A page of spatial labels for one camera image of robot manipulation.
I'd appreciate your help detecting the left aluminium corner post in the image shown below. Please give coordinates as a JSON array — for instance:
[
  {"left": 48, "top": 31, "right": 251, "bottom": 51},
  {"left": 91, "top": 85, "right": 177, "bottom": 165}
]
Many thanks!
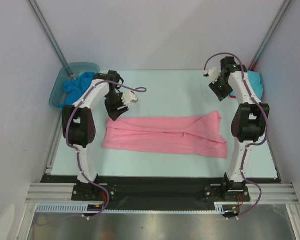
[{"left": 26, "top": 0, "right": 68, "bottom": 66}]

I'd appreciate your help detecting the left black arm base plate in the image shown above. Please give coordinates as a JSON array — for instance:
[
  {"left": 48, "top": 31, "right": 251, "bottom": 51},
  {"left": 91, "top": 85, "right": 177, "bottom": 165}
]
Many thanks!
[{"left": 71, "top": 183, "right": 117, "bottom": 202}]

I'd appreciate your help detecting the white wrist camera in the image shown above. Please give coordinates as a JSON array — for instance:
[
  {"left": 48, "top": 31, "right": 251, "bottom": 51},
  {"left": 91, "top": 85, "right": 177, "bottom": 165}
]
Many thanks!
[
  {"left": 203, "top": 67, "right": 221, "bottom": 84},
  {"left": 121, "top": 91, "right": 139, "bottom": 105}
]

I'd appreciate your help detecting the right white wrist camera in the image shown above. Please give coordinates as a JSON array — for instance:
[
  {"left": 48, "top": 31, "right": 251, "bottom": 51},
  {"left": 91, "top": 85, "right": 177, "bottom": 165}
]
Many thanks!
[{"left": 203, "top": 67, "right": 221, "bottom": 84}]

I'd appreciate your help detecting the crumpled blue t shirt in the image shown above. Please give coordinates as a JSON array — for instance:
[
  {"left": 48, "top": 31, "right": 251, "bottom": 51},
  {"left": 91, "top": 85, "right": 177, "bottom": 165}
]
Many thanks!
[{"left": 60, "top": 72, "right": 96, "bottom": 108}]

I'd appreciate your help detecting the pink t shirt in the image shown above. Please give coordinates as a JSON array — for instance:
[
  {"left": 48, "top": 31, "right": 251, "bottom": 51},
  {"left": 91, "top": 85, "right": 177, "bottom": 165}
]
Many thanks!
[{"left": 102, "top": 111, "right": 228, "bottom": 159}]

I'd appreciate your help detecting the slotted cable duct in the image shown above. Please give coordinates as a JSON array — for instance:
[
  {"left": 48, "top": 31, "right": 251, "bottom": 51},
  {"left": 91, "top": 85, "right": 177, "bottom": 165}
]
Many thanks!
[{"left": 36, "top": 202, "right": 239, "bottom": 215}]

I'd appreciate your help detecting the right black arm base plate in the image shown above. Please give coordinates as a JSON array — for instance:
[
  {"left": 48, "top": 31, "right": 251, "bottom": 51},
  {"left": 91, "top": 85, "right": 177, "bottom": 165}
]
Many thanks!
[{"left": 203, "top": 184, "right": 251, "bottom": 203}]

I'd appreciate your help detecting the right aluminium corner post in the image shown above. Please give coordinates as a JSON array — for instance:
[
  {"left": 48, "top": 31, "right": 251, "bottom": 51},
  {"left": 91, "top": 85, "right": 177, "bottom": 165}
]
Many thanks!
[{"left": 248, "top": 0, "right": 294, "bottom": 71}]

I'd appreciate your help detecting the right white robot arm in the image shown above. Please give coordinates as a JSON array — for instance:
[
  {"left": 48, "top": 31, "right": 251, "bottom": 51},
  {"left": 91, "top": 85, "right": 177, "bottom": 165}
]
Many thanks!
[{"left": 204, "top": 53, "right": 270, "bottom": 201}]

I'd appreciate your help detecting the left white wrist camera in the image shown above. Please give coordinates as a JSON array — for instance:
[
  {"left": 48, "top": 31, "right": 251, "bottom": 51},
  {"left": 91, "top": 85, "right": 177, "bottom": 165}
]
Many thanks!
[{"left": 121, "top": 91, "right": 139, "bottom": 105}]

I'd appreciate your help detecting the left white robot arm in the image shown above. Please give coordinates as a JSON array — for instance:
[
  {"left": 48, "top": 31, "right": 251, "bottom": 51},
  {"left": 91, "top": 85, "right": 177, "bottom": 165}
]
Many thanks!
[{"left": 62, "top": 70, "right": 129, "bottom": 200}]

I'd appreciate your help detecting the aluminium corner post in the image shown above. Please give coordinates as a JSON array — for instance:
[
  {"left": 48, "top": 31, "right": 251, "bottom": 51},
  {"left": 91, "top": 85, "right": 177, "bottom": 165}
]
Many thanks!
[
  {"left": 248, "top": 0, "right": 294, "bottom": 71},
  {"left": 26, "top": 0, "right": 68, "bottom": 66}
]

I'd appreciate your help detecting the aluminium front rail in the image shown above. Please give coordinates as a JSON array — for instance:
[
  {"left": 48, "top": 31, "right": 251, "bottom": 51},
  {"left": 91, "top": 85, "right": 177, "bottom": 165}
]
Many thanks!
[{"left": 26, "top": 183, "right": 299, "bottom": 204}]

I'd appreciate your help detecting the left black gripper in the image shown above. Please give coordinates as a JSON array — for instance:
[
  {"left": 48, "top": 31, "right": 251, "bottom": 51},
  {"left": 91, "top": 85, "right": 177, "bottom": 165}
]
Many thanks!
[{"left": 104, "top": 91, "right": 129, "bottom": 121}]

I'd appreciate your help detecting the translucent blue plastic bin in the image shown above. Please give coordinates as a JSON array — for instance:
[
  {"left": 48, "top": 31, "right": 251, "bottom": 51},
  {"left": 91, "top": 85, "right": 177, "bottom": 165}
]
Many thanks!
[{"left": 49, "top": 62, "right": 100, "bottom": 110}]

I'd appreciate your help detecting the folded light blue t shirt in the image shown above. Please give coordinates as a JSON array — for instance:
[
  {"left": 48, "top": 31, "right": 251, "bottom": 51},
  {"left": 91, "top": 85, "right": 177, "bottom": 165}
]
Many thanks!
[{"left": 248, "top": 71, "right": 264, "bottom": 100}]

